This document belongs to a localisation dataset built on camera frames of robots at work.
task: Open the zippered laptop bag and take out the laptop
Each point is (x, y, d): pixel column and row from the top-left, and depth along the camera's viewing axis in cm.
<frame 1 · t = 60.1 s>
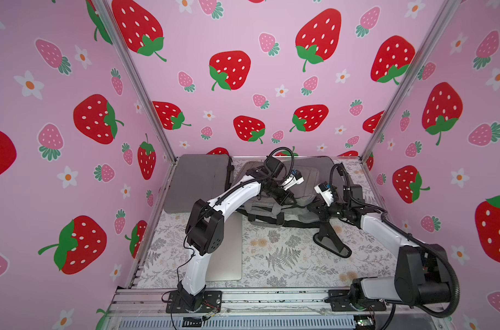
left hand: (296, 201, 84), fingers closed
right hand: (307, 208, 85), fingers closed
dark grey laptop sleeve with handle: (314, 170, 103), point 12 cm above the table
dark grey laptop sleeve left: (196, 177, 115), on the table
silver laptop: (226, 265, 88), on the table

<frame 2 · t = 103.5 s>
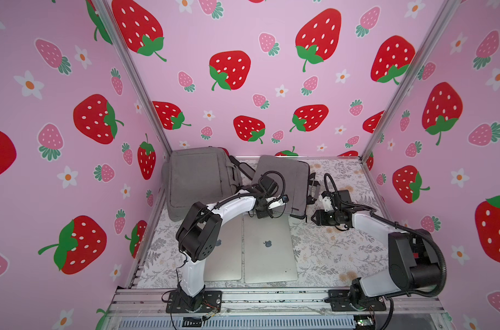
left hand: (267, 206, 94), fingers closed
right hand: (313, 218, 92), fingers open
dark grey laptop sleeve with handle: (297, 177, 110), point 5 cm above the table
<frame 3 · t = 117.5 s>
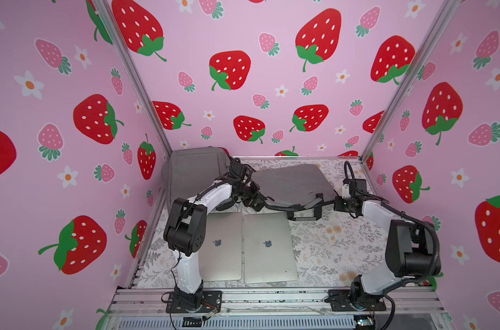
left hand: (269, 197, 90), fingers closed
right hand: (337, 202, 95), fingers closed
dark grey laptop sleeve with handle: (301, 190, 101), point 7 cm above the table
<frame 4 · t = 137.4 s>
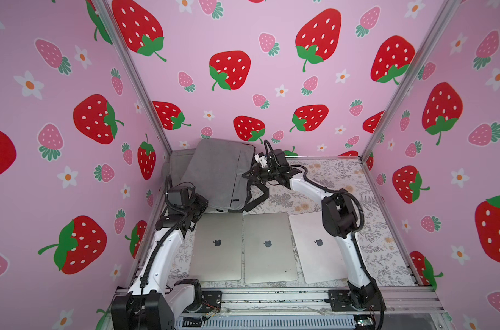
left hand: (210, 198, 83), fingers closed
right hand: (240, 177, 90), fingers closed
dark grey laptop sleeve with handle: (220, 170, 95), point 18 cm above the table
